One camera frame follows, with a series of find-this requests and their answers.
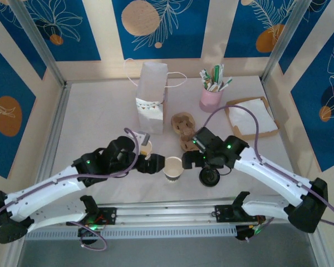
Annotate black paper coffee cup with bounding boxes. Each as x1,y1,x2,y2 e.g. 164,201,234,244
163,156,184,184

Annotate white cartoon print paper bag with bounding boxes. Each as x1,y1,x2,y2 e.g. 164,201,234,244
124,57,188,136

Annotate brown pulp cup carrier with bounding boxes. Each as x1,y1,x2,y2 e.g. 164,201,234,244
171,111,197,152

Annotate white paper napkins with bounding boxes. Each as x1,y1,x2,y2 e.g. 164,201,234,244
228,97,279,136

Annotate black plastic cup lid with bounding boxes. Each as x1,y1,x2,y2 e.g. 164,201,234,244
198,166,221,187

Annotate brown cardboard napkin box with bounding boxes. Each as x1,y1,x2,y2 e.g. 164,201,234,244
224,96,281,140

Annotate pink cylindrical holder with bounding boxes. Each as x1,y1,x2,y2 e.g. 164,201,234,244
199,83,225,113

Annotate wooden stirrer sticks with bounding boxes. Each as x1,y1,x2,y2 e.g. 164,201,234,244
205,80,221,93

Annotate black electronics module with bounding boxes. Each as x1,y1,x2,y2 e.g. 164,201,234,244
77,219,106,245
235,224,268,243

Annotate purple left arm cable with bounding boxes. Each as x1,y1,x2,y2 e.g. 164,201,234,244
0,127,142,223

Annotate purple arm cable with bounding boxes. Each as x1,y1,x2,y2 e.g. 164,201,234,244
204,105,334,228
0,127,142,223

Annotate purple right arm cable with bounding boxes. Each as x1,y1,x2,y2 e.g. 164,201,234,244
204,105,334,228

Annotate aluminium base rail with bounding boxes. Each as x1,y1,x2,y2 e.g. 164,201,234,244
96,197,242,224

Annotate grey slotted cable duct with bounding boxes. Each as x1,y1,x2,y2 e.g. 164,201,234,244
24,224,237,240

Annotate aluminium side rail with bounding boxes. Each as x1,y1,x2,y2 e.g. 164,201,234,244
36,82,72,179

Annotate short purple looped cable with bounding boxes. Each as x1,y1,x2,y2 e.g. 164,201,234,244
66,221,108,251

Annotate aluminium frame post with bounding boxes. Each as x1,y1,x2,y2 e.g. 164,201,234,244
8,0,71,88
260,0,317,86

